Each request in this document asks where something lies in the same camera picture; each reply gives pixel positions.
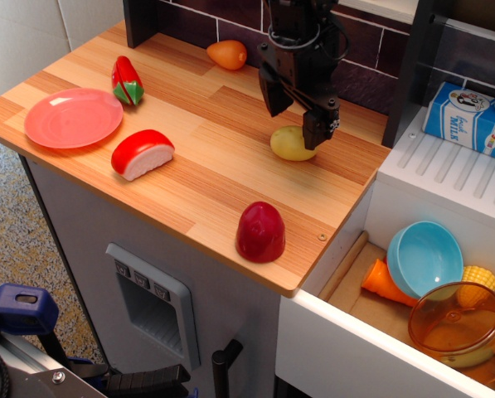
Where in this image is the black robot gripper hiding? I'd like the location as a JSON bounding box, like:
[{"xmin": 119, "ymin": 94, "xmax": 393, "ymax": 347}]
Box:
[{"xmin": 258, "ymin": 28, "xmax": 340, "ymax": 150}]

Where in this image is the yellow toy potato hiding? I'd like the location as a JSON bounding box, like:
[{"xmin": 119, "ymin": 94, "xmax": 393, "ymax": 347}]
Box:
[{"xmin": 269, "ymin": 125, "xmax": 318, "ymax": 161}]

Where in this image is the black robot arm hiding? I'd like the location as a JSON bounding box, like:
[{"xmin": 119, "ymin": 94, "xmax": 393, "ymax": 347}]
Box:
[{"xmin": 258, "ymin": 1, "xmax": 348, "ymax": 150}]

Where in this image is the pink plastic plate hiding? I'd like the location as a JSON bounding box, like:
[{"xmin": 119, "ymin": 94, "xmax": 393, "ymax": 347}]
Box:
[{"xmin": 24, "ymin": 88, "xmax": 124, "ymax": 149}]

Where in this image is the orange toy fruit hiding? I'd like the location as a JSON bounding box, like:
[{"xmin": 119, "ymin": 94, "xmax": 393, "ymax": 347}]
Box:
[{"xmin": 206, "ymin": 40, "xmax": 248, "ymax": 70}]

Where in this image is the dark red toy half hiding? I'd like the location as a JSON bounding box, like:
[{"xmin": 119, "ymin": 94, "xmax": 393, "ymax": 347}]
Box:
[{"xmin": 235, "ymin": 201, "xmax": 285, "ymax": 264}]

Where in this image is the red white toy sushi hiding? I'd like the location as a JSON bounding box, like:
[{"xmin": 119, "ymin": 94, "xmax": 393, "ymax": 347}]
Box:
[{"xmin": 111, "ymin": 129, "xmax": 175, "ymax": 181}]

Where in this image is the blue white milk carton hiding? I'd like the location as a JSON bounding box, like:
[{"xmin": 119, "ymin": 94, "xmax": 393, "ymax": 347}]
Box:
[{"xmin": 423, "ymin": 82, "xmax": 495, "ymax": 158}]

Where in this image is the red green toy pepper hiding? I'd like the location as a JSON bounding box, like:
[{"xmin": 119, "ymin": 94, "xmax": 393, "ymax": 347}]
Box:
[{"xmin": 111, "ymin": 56, "xmax": 144, "ymax": 105}]

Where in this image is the orange toy cone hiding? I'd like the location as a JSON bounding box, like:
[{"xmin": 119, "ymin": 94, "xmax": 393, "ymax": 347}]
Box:
[{"xmin": 361, "ymin": 259, "xmax": 417, "ymax": 307}]

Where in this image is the light blue plastic bowl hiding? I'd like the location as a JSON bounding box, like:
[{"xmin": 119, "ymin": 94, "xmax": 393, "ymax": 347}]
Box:
[{"xmin": 386, "ymin": 221, "xmax": 464, "ymax": 299}]

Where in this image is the white toy sink unit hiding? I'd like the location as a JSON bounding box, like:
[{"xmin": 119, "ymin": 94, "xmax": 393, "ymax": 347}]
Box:
[{"xmin": 274, "ymin": 105, "xmax": 495, "ymax": 398}]

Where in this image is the yellow toy corn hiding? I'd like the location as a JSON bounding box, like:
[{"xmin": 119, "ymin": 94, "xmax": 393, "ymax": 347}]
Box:
[{"xmin": 457, "ymin": 265, "xmax": 495, "ymax": 308}]

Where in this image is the grey ice dispenser panel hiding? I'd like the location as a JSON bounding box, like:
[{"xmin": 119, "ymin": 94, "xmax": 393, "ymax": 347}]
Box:
[{"xmin": 106, "ymin": 242, "xmax": 201, "ymax": 371}]

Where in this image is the orange transparent plastic pot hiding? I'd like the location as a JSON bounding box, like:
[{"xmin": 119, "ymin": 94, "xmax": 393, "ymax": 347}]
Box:
[{"xmin": 408, "ymin": 282, "xmax": 495, "ymax": 385}]

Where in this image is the black clamp grip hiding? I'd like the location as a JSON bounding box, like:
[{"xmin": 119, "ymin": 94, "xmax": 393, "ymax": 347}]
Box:
[{"xmin": 100, "ymin": 365, "xmax": 190, "ymax": 397}]

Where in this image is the blue clamp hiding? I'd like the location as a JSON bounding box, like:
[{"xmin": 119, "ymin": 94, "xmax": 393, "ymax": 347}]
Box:
[{"xmin": 0, "ymin": 283, "xmax": 59, "ymax": 336}]

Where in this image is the black fridge door handle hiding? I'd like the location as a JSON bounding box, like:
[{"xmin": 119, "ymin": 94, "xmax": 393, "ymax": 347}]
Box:
[{"xmin": 211, "ymin": 339, "xmax": 243, "ymax": 398}]

